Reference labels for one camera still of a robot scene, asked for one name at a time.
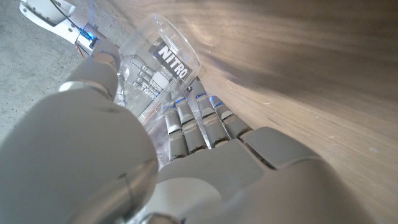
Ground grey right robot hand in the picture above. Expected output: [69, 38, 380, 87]
[119, 54, 156, 100]

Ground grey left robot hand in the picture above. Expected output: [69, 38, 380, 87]
[0, 37, 376, 224]

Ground clear glass beaker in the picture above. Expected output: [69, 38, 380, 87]
[113, 12, 202, 131]

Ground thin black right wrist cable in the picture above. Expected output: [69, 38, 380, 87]
[49, 0, 85, 32]

